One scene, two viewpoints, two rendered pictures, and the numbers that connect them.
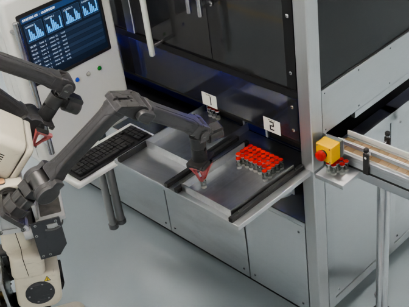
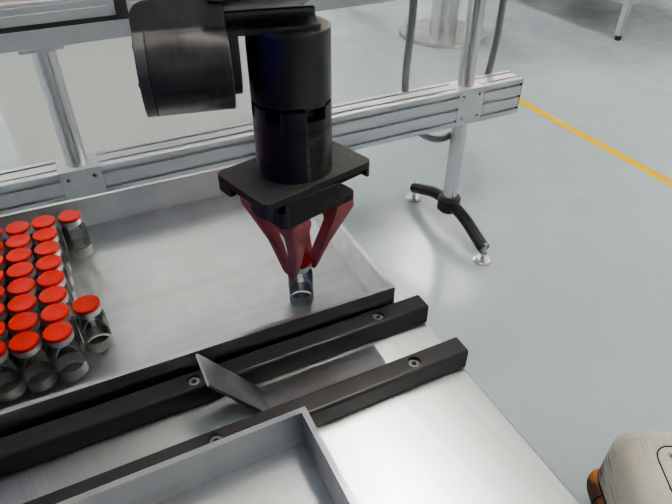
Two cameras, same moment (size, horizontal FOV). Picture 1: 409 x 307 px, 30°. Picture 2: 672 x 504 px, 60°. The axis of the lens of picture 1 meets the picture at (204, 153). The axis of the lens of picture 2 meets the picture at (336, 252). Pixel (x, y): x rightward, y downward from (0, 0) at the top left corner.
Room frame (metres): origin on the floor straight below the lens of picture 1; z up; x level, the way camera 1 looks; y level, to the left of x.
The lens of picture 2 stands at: (2.67, 0.14, 1.23)
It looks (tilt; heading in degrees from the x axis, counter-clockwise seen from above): 38 degrees down; 194
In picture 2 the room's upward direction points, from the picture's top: straight up
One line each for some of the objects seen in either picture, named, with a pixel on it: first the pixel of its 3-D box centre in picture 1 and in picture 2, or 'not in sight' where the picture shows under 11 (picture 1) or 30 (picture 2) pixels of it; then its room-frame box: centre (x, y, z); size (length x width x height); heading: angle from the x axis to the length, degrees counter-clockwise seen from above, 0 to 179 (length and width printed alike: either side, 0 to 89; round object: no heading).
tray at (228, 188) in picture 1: (238, 178); (161, 269); (2.32, -0.11, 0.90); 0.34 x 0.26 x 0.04; 129
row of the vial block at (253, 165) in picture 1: (253, 165); (57, 290); (2.37, -0.18, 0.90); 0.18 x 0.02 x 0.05; 39
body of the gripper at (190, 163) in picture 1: (199, 154); (293, 143); (2.31, 0.02, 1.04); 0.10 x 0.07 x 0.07; 146
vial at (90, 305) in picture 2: (238, 162); (93, 324); (2.40, -0.13, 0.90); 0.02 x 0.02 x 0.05
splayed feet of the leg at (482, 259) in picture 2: not in sight; (447, 212); (0.88, 0.11, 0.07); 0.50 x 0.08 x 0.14; 40
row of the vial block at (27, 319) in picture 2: (257, 162); (29, 297); (2.39, -0.20, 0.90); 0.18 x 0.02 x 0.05; 39
